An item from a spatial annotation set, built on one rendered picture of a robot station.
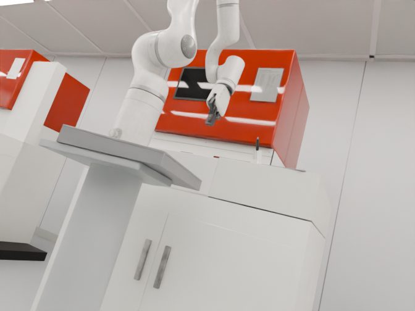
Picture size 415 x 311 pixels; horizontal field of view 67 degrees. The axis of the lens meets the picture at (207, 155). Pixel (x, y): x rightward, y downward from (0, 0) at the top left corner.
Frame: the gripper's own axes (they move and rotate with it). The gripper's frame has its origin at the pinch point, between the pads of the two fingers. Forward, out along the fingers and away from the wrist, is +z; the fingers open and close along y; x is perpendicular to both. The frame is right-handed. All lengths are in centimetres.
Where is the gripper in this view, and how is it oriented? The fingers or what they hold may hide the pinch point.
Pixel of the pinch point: (210, 120)
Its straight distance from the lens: 124.8
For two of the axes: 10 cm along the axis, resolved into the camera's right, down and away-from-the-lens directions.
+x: 8.8, 1.5, -4.5
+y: -3.3, -5.0, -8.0
